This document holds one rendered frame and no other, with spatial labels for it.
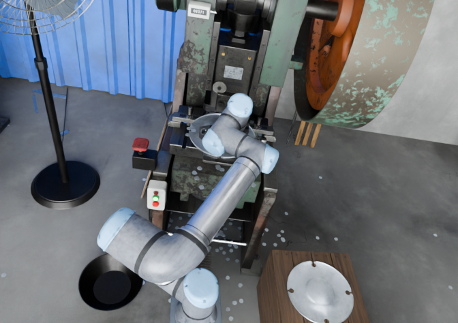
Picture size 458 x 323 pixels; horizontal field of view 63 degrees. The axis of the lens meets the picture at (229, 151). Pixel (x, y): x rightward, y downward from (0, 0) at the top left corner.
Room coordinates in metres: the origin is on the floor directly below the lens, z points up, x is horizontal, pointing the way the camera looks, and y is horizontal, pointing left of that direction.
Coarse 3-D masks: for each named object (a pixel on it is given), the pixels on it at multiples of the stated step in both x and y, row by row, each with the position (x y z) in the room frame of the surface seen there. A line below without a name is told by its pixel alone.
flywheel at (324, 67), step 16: (336, 0) 1.43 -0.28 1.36; (352, 0) 1.35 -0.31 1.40; (336, 16) 1.36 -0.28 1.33; (352, 16) 1.30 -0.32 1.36; (320, 32) 1.63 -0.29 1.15; (336, 32) 1.34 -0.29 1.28; (352, 32) 1.24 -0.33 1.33; (336, 48) 1.35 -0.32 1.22; (320, 64) 1.47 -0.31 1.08; (336, 64) 1.28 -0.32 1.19; (320, 80) 1.39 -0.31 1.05; (336, 80) 1.12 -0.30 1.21; (320, 96) 1.21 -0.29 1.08
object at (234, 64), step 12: (228, 36) 1.35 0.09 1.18; (252, 36) 1.41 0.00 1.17; (228, 48) 1.29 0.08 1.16; (240, 48) 1.29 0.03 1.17; (252, 48) 1.31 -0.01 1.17; (216, 60) 1.28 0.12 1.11; (228, 60) 1.29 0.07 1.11; (240, 60) 1.29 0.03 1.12; (252, 60) 1.29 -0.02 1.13; (216, 72) 1.28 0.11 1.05; (228, 72) 1.29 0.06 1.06; (240, 72) 1.29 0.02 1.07; (252, 72) 1.30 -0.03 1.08; (216, 84) 1.27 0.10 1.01; (228, 84) 1.29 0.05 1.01; (240, 84) 1.29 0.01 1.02; (216, 96) 1.28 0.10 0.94; (228, 96) 1.26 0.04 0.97; (216, 108) 1.26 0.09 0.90
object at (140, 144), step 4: (136, 140) 1.12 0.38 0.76; (140, 140) 1.13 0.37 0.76; (144, 140) 1.14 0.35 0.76; (148, 140) 1.14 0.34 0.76; (136, 144) 1.10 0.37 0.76; (140, 144) 1.11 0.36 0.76; (144, 144) 1.11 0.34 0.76; (148, 144) 1.12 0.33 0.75; (132, 148) 1.09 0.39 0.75; (136, 148) 1.08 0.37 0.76; (140, 148) 1.09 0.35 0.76; (144, 148) 1.09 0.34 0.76
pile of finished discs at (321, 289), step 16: (304, 272) 0.94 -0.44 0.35; (320, 272) 0.95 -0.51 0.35; (336, 272) 0.97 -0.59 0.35; (288, 288) 0.84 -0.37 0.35; (304, 288) 0.86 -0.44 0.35; (320, 288) 0.87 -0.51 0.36; (336, 288) 0.89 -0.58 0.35; (304, 304) 0.79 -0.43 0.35; (320, 304) 0.80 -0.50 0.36; (336, 304) 0.82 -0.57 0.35; (352, 304) 0.83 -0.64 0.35; (320, 320) 0.73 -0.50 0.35; (336, 320) 0.75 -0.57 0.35
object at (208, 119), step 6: (210, 114) 1.37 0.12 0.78; (216, 114) 1.38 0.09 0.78; (198, 120) 1.31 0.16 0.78; (204, 120) 1.32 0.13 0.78; (210, 120) 1.33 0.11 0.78; (216, 120) 1.34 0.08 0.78; (192, 126) 1.26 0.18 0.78; (198, 126) 1.27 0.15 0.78; (192, 132) 1.22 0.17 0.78; (198, 132) 1.23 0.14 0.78; (252, 132) 1.30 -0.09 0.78; (192, 138) 1.18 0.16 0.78; (198, 138) 1.19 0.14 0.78; (198, 144) 1.15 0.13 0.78; (204, 150) 1.13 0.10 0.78; (216, 156) 1.10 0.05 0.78; (222, 156) 1.11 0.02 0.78; (228, 156) 1.12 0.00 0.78
